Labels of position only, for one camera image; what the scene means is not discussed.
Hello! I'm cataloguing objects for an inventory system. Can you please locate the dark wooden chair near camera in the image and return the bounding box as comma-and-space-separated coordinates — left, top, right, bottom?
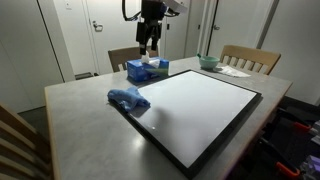
0, 105, 54, 180

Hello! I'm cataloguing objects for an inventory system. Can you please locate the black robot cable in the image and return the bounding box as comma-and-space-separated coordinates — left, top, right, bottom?
121, 0, 144, 22

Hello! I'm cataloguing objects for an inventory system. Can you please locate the wall light switch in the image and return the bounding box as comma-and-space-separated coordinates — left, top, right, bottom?
65, 0, 72, 10

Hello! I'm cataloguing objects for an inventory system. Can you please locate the green bowl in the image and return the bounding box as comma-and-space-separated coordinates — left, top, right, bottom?
197, 54, 220, 69

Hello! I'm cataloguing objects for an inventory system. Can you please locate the blue microfiber cloth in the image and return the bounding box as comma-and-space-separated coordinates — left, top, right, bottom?
107, 86, 150, 112

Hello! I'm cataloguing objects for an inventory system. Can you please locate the blue tissue box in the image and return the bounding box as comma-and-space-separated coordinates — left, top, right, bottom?
126, 56, 169, 82

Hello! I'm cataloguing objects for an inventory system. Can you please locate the black framed whiteboard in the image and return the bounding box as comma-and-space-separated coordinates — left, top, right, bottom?
117, 70, 261, 179

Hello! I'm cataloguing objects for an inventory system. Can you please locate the orange handled clamp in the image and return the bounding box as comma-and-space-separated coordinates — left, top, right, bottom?
258, 137, 301, 180

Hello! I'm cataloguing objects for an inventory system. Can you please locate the silver door handle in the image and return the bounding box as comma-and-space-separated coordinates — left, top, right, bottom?
92, 21, 103, 32

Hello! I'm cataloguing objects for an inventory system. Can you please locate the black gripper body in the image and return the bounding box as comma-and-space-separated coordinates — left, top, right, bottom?
136, 9, 163, 44

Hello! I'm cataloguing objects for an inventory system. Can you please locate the light wooden chair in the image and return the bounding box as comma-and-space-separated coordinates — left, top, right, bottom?
220, 45, 281, 75

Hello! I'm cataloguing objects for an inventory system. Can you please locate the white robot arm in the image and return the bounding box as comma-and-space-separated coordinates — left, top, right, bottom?
136, 0, 187, 55

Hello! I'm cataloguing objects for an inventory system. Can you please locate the brown wooden chair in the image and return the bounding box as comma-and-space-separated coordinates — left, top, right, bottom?
107, 45, 160, 73

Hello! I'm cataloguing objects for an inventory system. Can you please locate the red handled clamp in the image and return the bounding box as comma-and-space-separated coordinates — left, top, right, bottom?
277, 108, 311, 132

